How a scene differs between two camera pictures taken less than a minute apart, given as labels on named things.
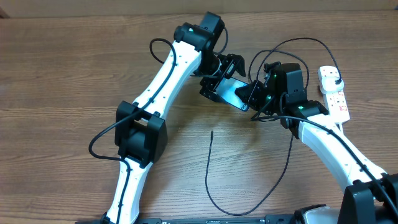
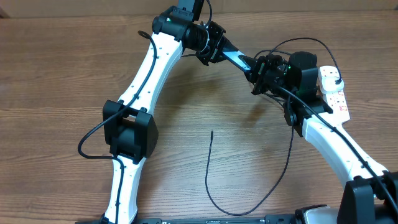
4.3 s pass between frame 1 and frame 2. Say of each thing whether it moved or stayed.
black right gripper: moved
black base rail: stayed
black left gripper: moved
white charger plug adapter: stayed
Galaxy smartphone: moved
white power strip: stayed
